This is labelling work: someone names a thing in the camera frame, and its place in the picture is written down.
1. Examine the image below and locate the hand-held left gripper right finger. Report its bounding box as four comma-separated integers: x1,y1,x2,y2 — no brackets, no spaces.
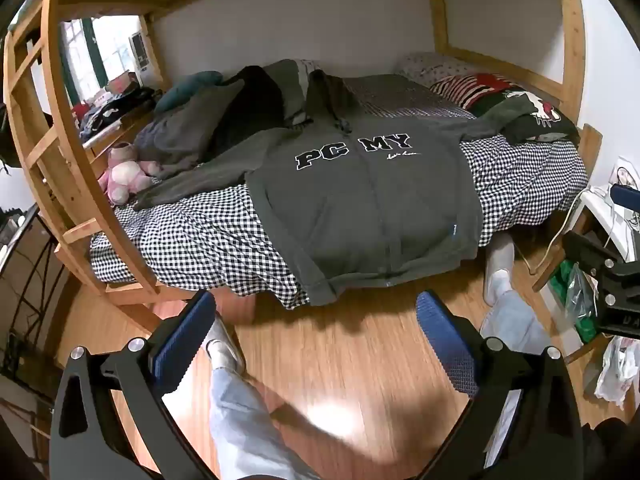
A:
415,290,586,480

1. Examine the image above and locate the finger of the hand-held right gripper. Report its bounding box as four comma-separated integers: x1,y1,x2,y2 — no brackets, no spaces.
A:
563,231,640,283
611,183,640,209

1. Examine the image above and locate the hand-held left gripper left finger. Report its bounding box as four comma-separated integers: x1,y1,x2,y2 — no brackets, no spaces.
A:
49,289,236,480

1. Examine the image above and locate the dark green zip hoodie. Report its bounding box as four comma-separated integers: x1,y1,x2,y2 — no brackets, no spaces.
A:
132,69,506,307

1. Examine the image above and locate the white side table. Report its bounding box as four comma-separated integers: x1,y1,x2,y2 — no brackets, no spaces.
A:
531,185,640,366

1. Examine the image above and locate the white slipper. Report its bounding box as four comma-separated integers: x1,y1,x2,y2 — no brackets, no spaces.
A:
482,235,517,307
202,312,247,377

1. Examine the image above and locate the green plastic bag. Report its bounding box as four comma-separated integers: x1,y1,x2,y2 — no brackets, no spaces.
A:
559,259,602,344

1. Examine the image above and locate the white plastic bag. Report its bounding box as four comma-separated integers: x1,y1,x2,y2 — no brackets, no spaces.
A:
592,335,640,409

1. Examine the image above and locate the person's right leg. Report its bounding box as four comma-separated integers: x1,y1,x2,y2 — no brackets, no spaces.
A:
479,290,552,357

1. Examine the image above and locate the person's leg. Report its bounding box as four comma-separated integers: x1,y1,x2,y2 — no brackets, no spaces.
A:
479,290,552,357
207,365,322,480

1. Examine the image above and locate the black white checked bed sheet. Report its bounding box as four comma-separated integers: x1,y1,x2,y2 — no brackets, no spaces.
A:
90,74,589,311

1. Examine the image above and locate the person's left leg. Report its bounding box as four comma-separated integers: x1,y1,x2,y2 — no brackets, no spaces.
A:
207,365,322,480

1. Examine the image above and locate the dark green printed cloth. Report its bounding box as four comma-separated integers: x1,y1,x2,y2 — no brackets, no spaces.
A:
480,91,582,147

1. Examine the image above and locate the pink plush toy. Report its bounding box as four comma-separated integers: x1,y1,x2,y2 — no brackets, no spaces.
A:
97,142,162,206

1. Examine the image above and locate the black metal rack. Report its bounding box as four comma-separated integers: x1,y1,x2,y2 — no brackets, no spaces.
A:
0,204,77,377

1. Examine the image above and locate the red white striped cloth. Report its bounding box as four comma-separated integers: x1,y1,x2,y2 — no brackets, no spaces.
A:
429,73,526,111

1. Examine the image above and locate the grey blanket pile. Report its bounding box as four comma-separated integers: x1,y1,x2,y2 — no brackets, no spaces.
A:
134,80,247,181

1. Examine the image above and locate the white patterned pillow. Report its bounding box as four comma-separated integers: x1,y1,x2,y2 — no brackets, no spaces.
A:
395,51,474,87

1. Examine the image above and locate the cluttered wooden desk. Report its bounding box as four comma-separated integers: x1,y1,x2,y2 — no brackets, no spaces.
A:
74,72,157,163

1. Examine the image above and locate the black garment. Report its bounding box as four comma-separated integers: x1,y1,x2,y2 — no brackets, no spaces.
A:
215,65,287,161

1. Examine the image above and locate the teal pillow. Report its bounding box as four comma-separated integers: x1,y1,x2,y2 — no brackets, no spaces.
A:
154,70,225,114

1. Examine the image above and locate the white air conditioner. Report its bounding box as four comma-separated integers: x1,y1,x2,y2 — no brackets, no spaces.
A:
128,32,152,74

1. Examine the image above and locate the window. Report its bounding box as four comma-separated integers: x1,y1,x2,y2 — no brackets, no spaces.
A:
60,15,152,106

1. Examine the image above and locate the white cable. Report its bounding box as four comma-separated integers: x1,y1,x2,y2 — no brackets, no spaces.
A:
514,187,609,275

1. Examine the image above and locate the wooden bunk bed frame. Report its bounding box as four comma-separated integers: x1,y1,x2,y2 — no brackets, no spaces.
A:
2,0,606,336

